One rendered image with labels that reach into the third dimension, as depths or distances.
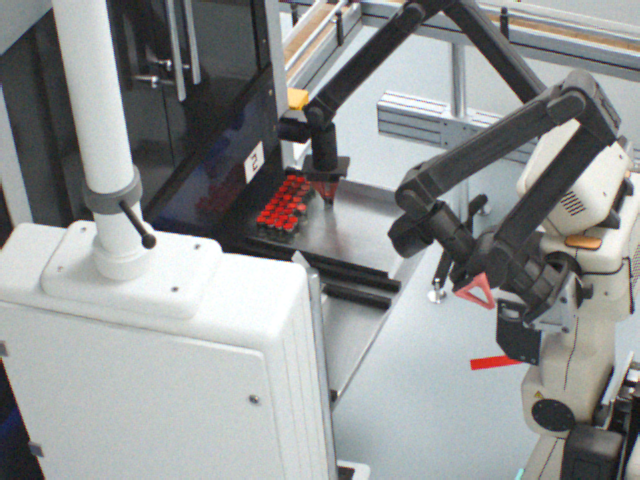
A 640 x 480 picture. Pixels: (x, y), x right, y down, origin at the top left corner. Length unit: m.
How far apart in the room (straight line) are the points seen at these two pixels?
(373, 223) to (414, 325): 1.05
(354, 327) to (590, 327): 0.52
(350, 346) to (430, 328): 1.30
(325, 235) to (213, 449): 1.06
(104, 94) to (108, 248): 0.27
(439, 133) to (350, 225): 0.99
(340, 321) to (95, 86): 1.23
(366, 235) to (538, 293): 0.73
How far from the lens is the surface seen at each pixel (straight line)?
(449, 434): 3.75
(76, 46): 1.69
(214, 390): 1.94
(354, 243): 2.99
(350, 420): 3.80
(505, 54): 2.67
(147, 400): 2.03
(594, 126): 2.21
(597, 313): 2.62
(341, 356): 2.75
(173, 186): 2.70
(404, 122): 4.00
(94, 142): 1.78
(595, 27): 3.68
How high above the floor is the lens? 2.84
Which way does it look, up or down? 40 degrees down
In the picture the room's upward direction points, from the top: 6 degrees counter-clockwise
